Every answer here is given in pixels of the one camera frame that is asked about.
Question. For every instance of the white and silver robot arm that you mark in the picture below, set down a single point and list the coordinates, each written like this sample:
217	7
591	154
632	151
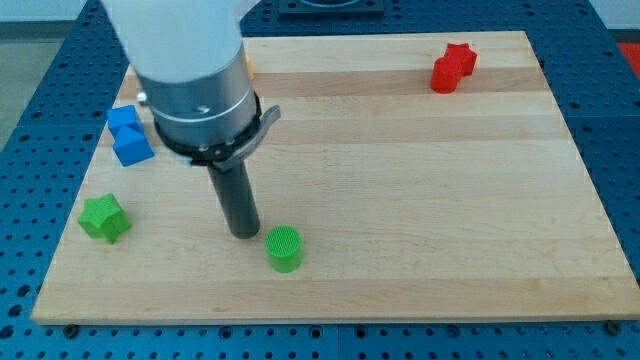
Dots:
190	60

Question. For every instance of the red star block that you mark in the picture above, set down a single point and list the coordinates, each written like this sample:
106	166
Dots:
463	55

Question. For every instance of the green star block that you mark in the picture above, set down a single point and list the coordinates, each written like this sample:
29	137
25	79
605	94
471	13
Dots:
104	217

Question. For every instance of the green cylinder block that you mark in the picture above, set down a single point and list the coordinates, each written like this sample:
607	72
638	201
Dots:
283	245

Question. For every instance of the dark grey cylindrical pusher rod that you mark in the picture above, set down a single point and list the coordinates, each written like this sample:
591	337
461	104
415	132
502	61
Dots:
236	198

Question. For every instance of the light wooden board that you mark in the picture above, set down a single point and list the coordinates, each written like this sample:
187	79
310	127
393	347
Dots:
413	206

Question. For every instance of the yellow block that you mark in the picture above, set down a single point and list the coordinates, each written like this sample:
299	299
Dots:
250	67

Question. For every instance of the red cylinder block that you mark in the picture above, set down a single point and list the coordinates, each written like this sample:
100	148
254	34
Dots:
447	73

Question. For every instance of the blue triangular block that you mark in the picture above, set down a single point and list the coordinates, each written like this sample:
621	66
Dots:
131	147

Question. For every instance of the blue cube block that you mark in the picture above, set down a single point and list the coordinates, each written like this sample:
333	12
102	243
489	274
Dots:
124	116

